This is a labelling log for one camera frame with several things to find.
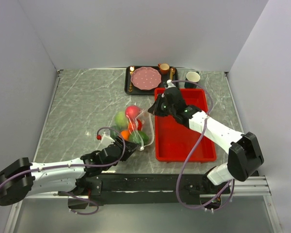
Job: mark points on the gold fork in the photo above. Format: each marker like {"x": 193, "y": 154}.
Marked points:
{"x": 131, "y": 71}

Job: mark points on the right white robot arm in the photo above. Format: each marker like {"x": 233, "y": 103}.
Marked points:
{"x": 244, "y": 153}

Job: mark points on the orange tangerine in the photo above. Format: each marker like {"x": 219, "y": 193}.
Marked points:
{"x": 125, "y": 134}

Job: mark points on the green bell pepper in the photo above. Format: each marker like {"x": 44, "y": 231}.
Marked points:
{"x": 138, "y": 136}

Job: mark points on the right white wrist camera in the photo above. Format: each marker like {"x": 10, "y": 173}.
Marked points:
{"x": 169, "y": 84}

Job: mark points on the gold spoon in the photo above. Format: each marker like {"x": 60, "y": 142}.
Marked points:
{"x": 173, "y": 70}

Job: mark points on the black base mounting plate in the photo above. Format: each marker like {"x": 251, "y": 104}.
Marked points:
{"x": 116, "y": 188}

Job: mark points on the green avocado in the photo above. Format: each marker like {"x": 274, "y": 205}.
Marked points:
{"x": 115, "y": 130}

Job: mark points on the dark green paper cup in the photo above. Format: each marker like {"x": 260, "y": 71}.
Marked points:
{"x": 193, "y": 77}

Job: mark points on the red apple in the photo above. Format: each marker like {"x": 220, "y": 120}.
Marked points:
{"x": 132, "y": 111}

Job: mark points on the red plastic bin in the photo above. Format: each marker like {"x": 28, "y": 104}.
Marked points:
{"x": 173, "y": 141}

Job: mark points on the red yellow peach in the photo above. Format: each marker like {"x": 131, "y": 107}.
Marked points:
{"x": 135, "y": 126}

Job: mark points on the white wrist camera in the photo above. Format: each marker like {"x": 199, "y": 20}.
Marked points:
{"x": 105, "y": 139}
{"x": 169, "y": 84}

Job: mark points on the aluminium frame rail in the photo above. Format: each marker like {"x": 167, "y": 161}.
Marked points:
{"x": 254, "y": 186}

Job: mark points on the clear zip top bag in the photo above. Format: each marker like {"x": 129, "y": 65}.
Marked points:
{"x": 147, "y": 128}

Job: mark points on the orange ceramic cup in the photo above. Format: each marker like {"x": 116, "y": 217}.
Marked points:
{"x": 164, "y": 68}

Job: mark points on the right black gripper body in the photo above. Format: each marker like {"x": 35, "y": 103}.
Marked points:
{"x": 164, "y": 109}

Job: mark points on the pink dotted plate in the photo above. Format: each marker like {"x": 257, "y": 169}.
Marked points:
{"x": 146, "y": 78}

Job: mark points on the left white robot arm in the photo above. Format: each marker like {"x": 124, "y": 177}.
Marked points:
{"x": 23, "y": 178}

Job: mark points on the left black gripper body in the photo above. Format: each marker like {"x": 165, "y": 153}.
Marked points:
{"x": 128, "y": 150}

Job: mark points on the light green cabbage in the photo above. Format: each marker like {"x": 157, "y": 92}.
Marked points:
{"x": 121, "y": 119}

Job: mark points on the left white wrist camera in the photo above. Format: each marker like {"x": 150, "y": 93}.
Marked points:
{"x": 105, "y": 139}

